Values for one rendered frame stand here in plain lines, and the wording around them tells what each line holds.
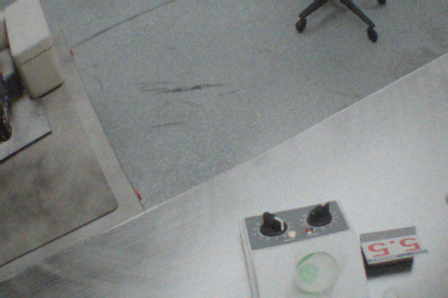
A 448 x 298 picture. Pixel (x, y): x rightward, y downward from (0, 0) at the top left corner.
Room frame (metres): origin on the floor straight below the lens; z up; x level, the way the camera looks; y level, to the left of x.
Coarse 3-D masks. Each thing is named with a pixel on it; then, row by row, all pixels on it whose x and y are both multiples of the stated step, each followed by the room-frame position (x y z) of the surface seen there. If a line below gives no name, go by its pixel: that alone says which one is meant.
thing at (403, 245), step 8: (392, 240) 0.24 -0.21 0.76; (400, 240) 0.23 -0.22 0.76; (408, 240) 0.23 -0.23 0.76; (416, 240) 0.22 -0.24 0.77; (368, 248) 0.23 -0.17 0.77; (376, 248) 0.23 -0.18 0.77; (384, 248) 0.22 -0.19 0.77; (392, 248) 0.22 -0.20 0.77; (400, 248) 0.22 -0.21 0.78; (408, 248) 0.21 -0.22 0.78; (416, 248) 0.21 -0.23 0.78; (424, 248) 0.20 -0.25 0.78; (368, 256) 0.21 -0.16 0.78; (376, 256) 0.21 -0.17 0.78; (384, 256) 0.21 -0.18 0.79
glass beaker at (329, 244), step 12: (300, 240) 0.20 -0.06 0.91; (312, 240) 0.20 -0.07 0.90; (324, 240) 0.20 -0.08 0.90; (336, 240) 0.19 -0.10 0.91; (300, 252) 0.19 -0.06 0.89; (312, 252) 0.20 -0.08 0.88; (336, 252) 0.19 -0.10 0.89; (300, 276) 0.16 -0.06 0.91; (336, 276) 0.15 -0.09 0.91; (300, 288) 0.16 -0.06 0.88; (312, 288) 0.15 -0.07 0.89; (324, 288) 0.15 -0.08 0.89
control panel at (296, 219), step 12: (336, 204) 0.29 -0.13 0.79; (252, 216) 0.30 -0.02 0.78; (288, 216) 0.29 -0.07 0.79; (300, 216) 0.28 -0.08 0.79; (336, 216) 0.27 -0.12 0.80; (252, 228) 0.27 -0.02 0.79; (288, 228) 0.26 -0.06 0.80; (300, 228) 0.26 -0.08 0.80; (312, 228) 0.26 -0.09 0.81; (324, 228) 0.25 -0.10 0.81; (336, 228) 0.25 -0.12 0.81; (348, 228) 0.24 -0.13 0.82; (252, 240) 0.25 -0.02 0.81; (264, 240) 0.25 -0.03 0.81; (276, 240) 0.25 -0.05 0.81; (288, 240) 0.24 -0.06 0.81
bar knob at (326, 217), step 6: (324, 204) 0.28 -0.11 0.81; (312, 210) 0.28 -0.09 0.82; (318, 210) 0.27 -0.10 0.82; (324, 210) 0.28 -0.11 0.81; (312, 216) 0.27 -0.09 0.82; (318, 216) 0.27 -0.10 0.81; (324, 216) 0.27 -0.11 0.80; (330, 216) 0.27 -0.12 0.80; (312, 222) 0.26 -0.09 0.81; (318, 222) 0.26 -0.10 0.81; (324, 222) 0.26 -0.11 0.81
